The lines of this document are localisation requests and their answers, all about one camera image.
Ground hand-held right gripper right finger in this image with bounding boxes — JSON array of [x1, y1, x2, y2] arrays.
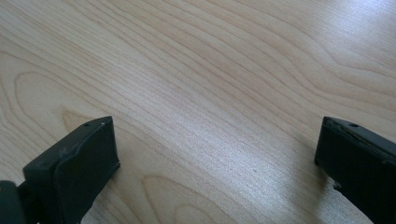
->
[[314, 116, 396, 224]]

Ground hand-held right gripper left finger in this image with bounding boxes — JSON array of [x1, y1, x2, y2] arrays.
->
[[22, 116, 121, 224]]

